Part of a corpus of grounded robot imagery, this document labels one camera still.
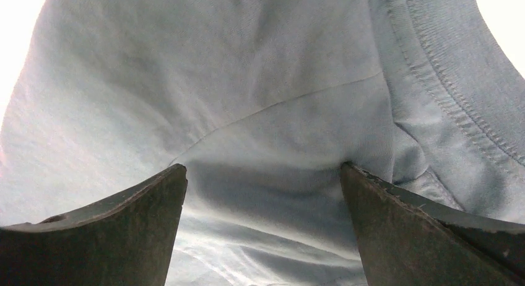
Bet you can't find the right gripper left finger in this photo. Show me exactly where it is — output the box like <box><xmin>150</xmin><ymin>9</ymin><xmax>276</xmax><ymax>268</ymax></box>
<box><xmin>1</xmin><ymin>165</ymin><xmax>188</xmax><ymax>285</ymax></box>

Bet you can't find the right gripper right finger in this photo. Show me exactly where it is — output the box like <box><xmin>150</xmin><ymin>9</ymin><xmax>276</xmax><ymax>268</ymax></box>
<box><xmin>341</xmin><ymin>163</ymin><xmax>524</xmax><ymax>285</ymax></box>

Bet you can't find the grey-blue t shirt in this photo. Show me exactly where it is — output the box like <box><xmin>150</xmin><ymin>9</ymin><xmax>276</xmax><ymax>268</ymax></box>
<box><xmin>1</xmin><ymin>0</ymin><xmax>524</xmax><ymax>285</ymax></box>

